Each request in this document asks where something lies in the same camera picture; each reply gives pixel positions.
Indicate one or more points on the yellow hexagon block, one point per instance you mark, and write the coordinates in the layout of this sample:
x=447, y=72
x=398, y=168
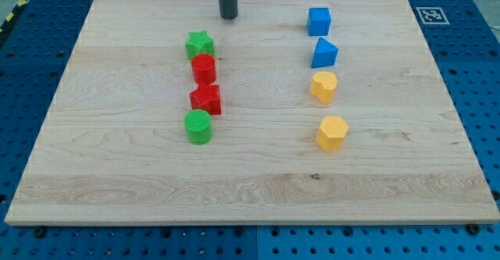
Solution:
x=331, y=133

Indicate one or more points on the blue triangle block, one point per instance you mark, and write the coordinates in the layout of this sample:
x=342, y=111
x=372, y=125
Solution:
x=325, y=54

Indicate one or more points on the green star block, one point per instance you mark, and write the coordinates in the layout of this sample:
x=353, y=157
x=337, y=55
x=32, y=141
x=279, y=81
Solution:
x=198, y=43

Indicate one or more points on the green cylinder block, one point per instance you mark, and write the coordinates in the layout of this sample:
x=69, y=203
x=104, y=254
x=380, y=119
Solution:
x=198, y=126

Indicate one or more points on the light wooden board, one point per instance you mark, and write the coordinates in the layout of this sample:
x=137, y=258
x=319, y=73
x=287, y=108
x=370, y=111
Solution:
x=113, y=150

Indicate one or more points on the blue cube block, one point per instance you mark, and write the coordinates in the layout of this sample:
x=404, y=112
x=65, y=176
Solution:
x=318, y=22

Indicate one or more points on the red cylinder block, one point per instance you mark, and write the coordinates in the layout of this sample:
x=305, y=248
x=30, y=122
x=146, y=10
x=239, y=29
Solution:
x=204, y=68

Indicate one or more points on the yellow heart block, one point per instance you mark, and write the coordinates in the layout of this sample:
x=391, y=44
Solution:
x=323, y=86

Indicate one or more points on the red star block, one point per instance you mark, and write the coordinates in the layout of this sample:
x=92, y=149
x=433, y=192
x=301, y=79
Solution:
x=207, y=97

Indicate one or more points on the white fiducial marker tag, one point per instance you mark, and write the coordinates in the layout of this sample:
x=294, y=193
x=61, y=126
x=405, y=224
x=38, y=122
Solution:
x=430, y=15

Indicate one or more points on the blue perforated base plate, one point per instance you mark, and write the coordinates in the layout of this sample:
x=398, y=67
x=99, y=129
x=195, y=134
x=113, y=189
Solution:
x=43, y=33

